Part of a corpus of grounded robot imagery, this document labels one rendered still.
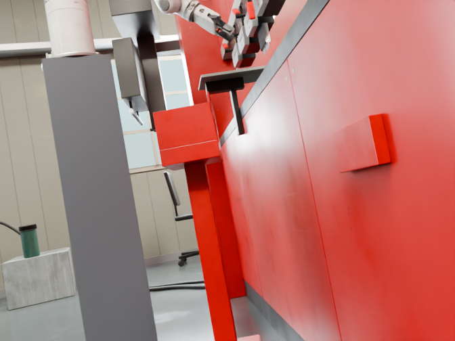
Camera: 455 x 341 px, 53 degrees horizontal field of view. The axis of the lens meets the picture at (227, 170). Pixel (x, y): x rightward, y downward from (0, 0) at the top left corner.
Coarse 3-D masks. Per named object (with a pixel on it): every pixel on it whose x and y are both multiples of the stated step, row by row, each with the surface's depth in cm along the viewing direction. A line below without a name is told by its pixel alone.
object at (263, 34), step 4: (264, 24) 172; (260, 28) 176; (264, 28) 172; (260, 32) 177; (264, 32) 172; (268, 32) 172; (260, 36) 178; (264, 36) 172; (268, 36) 172; (260, 40) 179; (264, 40) 173; (268, 40) 172; (260, 44) 180; (264, 44) 174; (268, 44) 172; (260, 48) 182; (264, 48) 179; (268, 48) 173; (264, 52) 180
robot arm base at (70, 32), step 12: (60, 0) 127; (72, 0) 129; (84, 0) 132; (48, 12) 129; (60, 12) 127; (72, 12) 128; (84, 12) 131; (48, 24) 130; (60, 24) 127; (72, 24) 128; (84, 24) 130; (60, 36) 127; (72, 36) 127; (84, 36) 129; (60, 48) 127; (72, 48) 127; (84, 48) 128
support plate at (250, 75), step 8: (216, 72) 164; (224, 72) 165; (232, 72) 165; (240, 72) 167; (248, 72) 169; (256, 72) 170; (200, 80) 167; (208, 80) 169; (216, 80) 171; (248, 80) 179; (256, 80) 182; (200, 88) 178
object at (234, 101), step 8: (224, 80) 172; (232, 80) 172; (240, 80) 172; (208, 88) 171; (216, 88) 171; (224, 88) 171; (232, 88) 172; (240, 88) 173; (232, 96) 171; (232, 104) 173; (240, 120) 171; (240, 128) 171
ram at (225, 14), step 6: (216, 0) 247; (222, 0) 229; (228, 0) 214; (240, 0) 188; (216, 6) 251; (222, 6) 232; (228, 6) 216; (216, 12) 254; (222, 12) 235; (228, 12) 219; (222, 18) 238; (228, 18) 221; (234, 18) 207; (234, 24) 212; (228, 42) 235; (222, 54) 258; (228, 54) 254
